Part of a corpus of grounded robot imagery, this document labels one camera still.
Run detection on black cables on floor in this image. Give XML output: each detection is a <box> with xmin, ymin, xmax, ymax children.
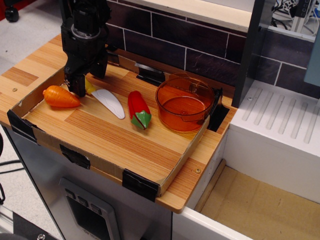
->
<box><xmin>0</xmin><ymin>132</ymin><xmax>25</xmax><ymax>240</ymax></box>

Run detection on black office chair wheel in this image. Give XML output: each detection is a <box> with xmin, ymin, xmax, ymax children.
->
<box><xmin>3</xmin><ymin>0</ymin><xmax>20</xmax><ymax>23</ymax></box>

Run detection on dark grey right post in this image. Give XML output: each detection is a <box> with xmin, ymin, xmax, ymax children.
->
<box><xmin>232</xmin><ymin>0</ymin><xmax>275</xmax><ymax>108</ymax></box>

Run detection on transparent orange plastic pot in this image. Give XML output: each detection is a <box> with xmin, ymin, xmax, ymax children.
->
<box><xmin>155</xmin><ymin>73</ymin><xmax>216</xmax><ymax>132</ymax></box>

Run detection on red green toy pepper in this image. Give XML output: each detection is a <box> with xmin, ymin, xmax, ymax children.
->
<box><xmin>127</xmin><ymin>90</ymin><xmax>152</xmax><ymax>130</ymax></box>

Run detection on yellow handled white toy knife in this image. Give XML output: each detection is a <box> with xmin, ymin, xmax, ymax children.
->
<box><xmin>84</xmin><ymin>77</ymin><xmax>125</xmax><ymax>120</ymax></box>

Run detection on orange plastic toy carrot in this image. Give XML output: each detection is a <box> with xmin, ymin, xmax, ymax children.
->
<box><xmin>42</xmin><ymin>85</ymin><xmax>81</xmax><ymax>108</ymax></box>

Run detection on grey toy oven front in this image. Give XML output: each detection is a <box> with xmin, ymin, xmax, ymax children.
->
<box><xmin>4</xmin><ymin>128</ymin><xmax>172</xmax><ymax>240</ymax></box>

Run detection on white toy sink unit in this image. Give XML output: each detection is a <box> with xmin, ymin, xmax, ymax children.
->
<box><xmin>172</xmin><ymin>81</ymin><xmax>320</xmax><ymax>240</ymax></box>

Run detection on white cables in background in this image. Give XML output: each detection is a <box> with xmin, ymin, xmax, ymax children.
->
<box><xmin>271</xmin><ymin>0</ymin><xmax>320</xmax><ymax>38</ymax></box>

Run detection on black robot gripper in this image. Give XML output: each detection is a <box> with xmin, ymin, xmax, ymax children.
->
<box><xmin>59</xmin><ymin>0</ymin><xmax>111</xmax><ymax>98</ymax></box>

